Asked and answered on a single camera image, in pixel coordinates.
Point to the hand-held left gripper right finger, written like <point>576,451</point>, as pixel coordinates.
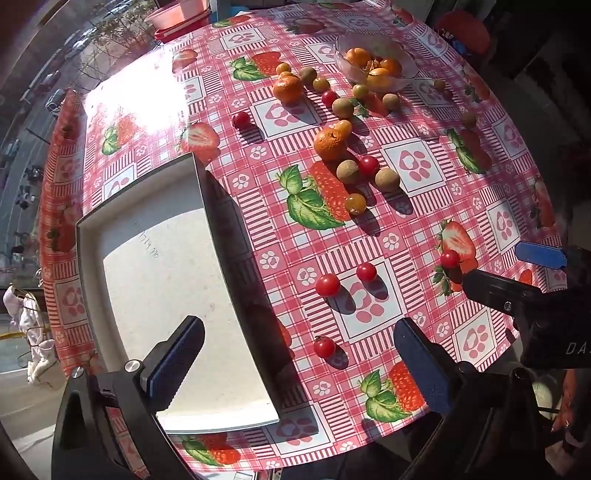
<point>422,364</point>

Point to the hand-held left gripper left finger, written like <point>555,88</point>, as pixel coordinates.
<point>178,364</point>

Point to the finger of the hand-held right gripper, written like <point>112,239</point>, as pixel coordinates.
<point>498,286</point>
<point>540,254</point>

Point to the red cherry tomato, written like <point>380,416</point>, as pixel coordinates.
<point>328,285</point>
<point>324,346</point>
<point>368,166</point>
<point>366,272</point>
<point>241,120</point>
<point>449,258</point>
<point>329,98</point>

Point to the white rectangular tray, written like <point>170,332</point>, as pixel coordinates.
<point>161,277</point>

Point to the person's right hand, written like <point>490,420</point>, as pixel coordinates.
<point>564,401</point>

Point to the strawberry print tablecloth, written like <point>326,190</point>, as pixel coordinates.
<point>406,221</point>

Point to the white hanging garment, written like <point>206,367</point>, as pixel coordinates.
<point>32,350</point>

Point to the small brown longan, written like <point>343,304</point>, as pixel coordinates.
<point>439,84</point>
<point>468,120</point>

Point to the large orange mandarin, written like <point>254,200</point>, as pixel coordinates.
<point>330,143</point>
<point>287,88</point>

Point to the yellow orange kumquat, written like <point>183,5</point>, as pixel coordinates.
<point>377,79</point>
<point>342,127</point>

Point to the red plastic stool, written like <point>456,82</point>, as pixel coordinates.
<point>464,30</point>

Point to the yellow green cherry tomato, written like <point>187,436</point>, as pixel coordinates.
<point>360,91</point>
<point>321,84</point>

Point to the clear glass bowl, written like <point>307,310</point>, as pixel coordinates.
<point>401,50</point>

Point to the small orange kumquat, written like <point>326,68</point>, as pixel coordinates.
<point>283,68</point>

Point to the red plastic tray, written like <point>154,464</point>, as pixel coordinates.
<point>180,34</point>

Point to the leafless shrub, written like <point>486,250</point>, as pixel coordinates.
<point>122,34</point>

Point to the red plastic basin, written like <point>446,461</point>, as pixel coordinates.
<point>178,14</point>

